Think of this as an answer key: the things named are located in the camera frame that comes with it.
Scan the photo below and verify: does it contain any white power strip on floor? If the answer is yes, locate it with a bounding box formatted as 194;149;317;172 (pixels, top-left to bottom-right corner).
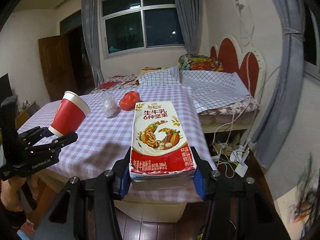
212;139;251;178

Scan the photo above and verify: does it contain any red heart-shaped headboard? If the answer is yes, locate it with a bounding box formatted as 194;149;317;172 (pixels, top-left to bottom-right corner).
210;35;266;97

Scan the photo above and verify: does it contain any white wall socket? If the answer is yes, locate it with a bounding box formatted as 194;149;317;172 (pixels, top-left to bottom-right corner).
234;0;246;11

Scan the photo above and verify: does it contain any colourful floral pillow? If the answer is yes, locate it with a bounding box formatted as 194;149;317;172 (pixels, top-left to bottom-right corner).
178;54;223;72

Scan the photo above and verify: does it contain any white grid-pattern sheet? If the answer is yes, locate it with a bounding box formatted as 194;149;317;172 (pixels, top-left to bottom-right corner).
138;66;251;113

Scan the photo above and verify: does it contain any black television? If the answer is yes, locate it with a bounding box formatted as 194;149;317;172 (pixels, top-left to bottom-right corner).
0;74;13;103

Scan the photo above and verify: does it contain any brown wooden door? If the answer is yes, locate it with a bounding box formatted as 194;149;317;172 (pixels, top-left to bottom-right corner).
38;26;95;101

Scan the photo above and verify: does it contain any person's left hand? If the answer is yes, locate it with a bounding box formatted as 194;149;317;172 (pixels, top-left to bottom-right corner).
1;176;29;212

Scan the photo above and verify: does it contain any clear plastic bag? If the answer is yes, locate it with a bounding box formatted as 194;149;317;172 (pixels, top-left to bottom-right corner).
101;91;118;118

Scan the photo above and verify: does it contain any yellow folded blanket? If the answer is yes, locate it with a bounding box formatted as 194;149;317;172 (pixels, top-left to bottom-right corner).
135;67;167;86

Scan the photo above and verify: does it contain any red white nut-milk carton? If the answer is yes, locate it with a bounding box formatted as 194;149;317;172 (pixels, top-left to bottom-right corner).
129;101;197;191

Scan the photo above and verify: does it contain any red paper cup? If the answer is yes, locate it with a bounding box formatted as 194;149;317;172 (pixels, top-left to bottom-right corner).
48;91;91;137

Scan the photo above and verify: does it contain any aluminium frame window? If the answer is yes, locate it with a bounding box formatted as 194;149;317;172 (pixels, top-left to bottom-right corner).
100;0;184;57

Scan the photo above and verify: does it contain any red plastic bag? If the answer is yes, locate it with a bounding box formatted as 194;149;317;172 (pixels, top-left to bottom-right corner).
119;91;140;111

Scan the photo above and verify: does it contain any grey curtain right of window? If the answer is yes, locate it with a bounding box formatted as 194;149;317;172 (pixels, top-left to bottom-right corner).
175;0;202;54

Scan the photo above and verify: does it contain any right side window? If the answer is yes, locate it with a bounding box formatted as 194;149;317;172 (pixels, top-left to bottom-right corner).
304;5;319;80

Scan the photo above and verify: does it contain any grey curtain of window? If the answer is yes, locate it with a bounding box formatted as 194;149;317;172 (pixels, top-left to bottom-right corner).
81;0;104;86
175;0;202;54

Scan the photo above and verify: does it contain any grey curtain left of window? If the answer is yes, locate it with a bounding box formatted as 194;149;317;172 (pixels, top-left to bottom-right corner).
81;0;104;86

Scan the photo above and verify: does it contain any grey tied curtain at right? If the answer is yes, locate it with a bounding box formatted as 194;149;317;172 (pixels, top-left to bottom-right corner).
252;0;305;168

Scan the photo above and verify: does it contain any floral red bedspread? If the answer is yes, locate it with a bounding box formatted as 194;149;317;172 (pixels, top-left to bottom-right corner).
90;74;138;94

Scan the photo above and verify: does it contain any white hanging cable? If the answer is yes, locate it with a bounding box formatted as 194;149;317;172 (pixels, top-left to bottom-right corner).
212;0;256;178

